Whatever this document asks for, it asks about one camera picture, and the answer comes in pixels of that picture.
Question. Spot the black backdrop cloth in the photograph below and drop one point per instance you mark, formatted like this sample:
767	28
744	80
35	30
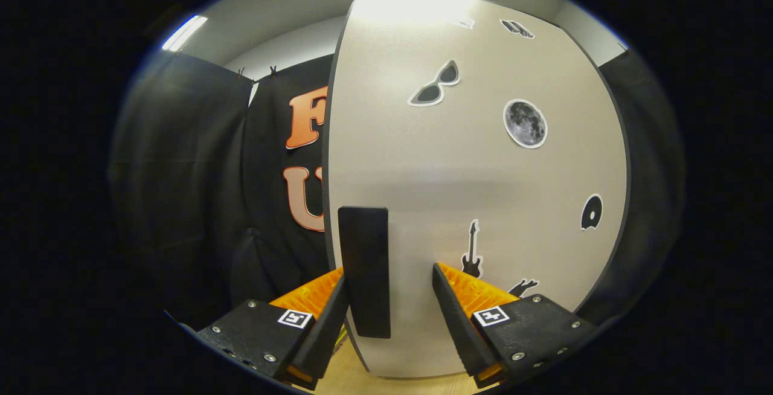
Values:
181	202

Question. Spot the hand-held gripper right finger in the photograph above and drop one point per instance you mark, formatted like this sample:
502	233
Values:
462	328

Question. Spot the grey shoe cabinet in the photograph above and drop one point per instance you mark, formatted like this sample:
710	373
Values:
325	214

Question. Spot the ceiling light strip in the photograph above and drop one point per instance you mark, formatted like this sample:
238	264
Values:
184	32

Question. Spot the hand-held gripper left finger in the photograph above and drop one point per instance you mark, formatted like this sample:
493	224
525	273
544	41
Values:
326	328

